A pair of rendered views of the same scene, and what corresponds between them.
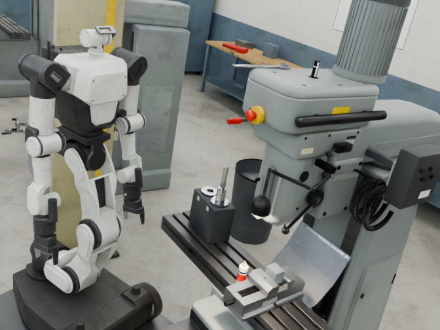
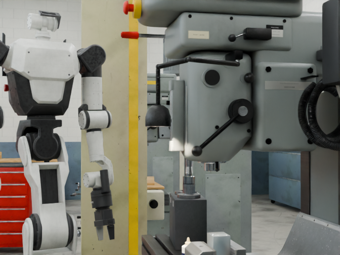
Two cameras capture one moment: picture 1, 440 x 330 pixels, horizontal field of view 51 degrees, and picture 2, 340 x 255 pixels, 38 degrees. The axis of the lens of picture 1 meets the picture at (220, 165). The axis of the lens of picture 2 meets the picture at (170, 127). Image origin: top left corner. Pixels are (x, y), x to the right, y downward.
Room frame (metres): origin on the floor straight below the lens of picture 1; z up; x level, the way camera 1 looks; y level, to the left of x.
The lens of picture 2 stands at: (0.26, -0.85, 1.40)
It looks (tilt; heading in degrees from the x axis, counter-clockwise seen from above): 1 degrees up; 28
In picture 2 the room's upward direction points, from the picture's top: straight up
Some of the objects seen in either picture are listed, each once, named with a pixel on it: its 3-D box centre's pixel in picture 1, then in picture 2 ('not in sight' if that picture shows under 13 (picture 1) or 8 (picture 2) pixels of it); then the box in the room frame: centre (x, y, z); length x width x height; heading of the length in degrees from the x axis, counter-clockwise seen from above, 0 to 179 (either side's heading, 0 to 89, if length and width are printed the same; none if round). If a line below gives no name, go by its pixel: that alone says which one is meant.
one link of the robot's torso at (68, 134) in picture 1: (76, 143); (36, 138); (1.86, 0.64, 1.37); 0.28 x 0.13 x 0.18; 59
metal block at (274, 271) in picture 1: (274, 274); (218, 244); (1.59, -0.31, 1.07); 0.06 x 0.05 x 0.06; 41
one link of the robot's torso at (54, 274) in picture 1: (73, 270); not in sight; (1.85, 0.62, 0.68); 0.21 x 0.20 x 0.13; 59
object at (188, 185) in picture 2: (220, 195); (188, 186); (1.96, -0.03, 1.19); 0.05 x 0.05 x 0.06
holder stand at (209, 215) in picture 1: (211, 213); (187, 218); (2.01, 0.00, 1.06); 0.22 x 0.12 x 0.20; 33
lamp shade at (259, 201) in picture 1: (261, 204); (158, 115); (1.47, -0.17, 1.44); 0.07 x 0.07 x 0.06
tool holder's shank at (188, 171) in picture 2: (224, 177); (188, 161); (1.96, -0.03, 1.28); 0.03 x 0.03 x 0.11
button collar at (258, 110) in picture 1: (256, 114); (136, 8); (1.49, -0.09, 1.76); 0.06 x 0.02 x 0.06; 40
